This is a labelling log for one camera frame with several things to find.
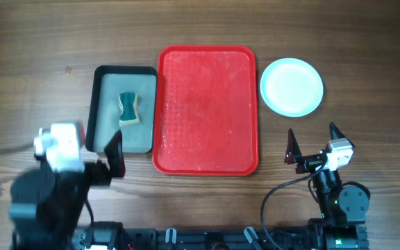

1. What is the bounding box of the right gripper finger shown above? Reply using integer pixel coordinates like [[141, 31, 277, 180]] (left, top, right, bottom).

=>
[[328, 122, 346, 149], [284, 128, 302, 165]]

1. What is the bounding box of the green yellow sponge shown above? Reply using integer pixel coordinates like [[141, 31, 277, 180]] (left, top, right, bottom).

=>
[[118, 92, 140, 126]]

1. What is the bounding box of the light blue plate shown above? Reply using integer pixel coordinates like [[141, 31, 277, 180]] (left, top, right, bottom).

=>
[[260, 58, 324, 117]]

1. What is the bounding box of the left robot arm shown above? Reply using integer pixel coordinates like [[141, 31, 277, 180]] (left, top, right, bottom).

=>
[[9, 131, 127, 249]]

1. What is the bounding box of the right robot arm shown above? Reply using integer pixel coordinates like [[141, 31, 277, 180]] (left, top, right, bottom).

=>
[[284, 122, 371, 249]]

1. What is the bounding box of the black water tray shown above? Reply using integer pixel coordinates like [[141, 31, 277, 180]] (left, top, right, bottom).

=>
[[85, 65, 157, 153]]

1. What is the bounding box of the red plastic tray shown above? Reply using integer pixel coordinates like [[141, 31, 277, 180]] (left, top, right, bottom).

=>
[[152, 45, 259, 176]]

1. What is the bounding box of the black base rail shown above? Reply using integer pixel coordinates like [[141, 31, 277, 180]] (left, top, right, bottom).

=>
[[72, 225, 369, 250]]

